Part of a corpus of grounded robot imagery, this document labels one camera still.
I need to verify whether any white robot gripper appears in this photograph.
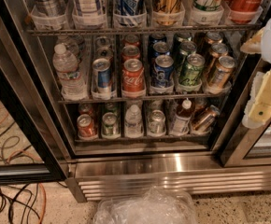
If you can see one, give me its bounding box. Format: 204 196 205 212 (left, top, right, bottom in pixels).
240 18 271 129

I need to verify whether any orange soda can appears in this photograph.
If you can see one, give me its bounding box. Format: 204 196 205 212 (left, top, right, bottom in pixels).
204 42 229 77
207 55 235 88
201 32 223 51

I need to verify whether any tipped bronze can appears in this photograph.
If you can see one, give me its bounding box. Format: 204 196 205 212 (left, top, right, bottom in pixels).
192 105 220 133

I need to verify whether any top shelf red cola can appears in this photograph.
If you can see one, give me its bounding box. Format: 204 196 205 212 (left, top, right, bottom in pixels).
224 0 263 24

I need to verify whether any front green soda can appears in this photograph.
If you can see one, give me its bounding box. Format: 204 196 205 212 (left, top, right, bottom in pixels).
178 53 205 86

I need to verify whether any green soda can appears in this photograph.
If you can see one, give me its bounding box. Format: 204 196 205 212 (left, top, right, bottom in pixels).
178 53 205 86
175 41 197 75
172 32 193 51

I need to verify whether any middle green soda can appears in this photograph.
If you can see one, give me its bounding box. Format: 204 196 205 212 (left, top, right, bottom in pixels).
175 41 197 75

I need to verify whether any rear green soda can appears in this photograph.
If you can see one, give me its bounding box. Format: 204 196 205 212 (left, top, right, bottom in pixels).
172 32 193 51

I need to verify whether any bottom shelf juice bottle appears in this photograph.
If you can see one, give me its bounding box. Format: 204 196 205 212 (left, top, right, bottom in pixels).
170 99 194 136

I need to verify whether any front blue soda can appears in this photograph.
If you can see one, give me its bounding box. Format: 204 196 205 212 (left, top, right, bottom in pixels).
152 55 174 88

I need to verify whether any blue soda can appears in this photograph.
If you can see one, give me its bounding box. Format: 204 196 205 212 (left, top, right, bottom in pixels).
152 55 174 88
150 41 170 61
149 33 166 46

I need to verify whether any middle blue soda can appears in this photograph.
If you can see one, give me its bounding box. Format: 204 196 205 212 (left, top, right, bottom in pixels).
150 41 170 61

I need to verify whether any rear blue soda can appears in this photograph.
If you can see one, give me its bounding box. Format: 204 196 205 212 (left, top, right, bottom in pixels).
149 33 166 46

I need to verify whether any top shelf gold can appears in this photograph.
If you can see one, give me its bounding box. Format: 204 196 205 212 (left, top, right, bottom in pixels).
153 0 181 26

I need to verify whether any bottom shelf silver can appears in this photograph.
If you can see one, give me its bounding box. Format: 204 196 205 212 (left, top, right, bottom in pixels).
149 110 165 134

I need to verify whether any stainless steel fridge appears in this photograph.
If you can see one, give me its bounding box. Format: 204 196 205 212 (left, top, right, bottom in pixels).
0 0 271 203

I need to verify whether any front red cola can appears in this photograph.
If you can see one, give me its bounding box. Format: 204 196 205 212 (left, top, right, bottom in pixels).
122 59 144 92

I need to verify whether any middle red cola can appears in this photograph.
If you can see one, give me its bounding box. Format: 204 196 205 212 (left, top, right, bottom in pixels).
121 45 141 63

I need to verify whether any rear red cola can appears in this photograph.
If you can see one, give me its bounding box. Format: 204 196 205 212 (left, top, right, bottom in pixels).
123 35 140 47

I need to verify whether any bottom shelf water bottle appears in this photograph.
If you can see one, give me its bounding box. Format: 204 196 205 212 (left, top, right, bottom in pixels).
124 105 143 138

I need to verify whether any middle silver can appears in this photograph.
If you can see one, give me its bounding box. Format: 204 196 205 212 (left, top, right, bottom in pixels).
95 47 113 61

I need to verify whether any front blue silver can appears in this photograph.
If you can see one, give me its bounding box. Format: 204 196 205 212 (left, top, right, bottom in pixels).
93 58 112 93

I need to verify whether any bottom shelf green can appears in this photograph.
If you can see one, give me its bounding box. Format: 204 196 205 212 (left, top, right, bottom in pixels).
102 112 119 136

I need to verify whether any rear silver can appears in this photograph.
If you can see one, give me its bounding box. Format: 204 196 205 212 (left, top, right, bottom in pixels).
95 35 111 49

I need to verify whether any bottom shelf red can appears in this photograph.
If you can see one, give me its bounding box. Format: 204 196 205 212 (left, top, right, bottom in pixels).
77 114 97 138

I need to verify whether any glass fridge door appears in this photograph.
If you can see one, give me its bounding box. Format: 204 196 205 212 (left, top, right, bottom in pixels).
0 0 70 185

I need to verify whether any clear plastic bag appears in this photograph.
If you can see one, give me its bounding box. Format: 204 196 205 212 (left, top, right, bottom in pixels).
93 187 198 224

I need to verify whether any rear clear water bottle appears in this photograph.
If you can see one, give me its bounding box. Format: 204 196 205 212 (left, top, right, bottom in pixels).
56 35 83 62

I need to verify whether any clear water bottle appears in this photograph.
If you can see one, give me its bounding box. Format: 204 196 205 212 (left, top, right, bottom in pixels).
56 35 83 62
52 44 86 96

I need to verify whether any front clear water bottle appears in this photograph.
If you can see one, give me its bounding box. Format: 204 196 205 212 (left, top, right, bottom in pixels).
52 44 86 96

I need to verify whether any black floor cable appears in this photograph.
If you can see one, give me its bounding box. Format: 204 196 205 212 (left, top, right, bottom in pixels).
0 121 68 224

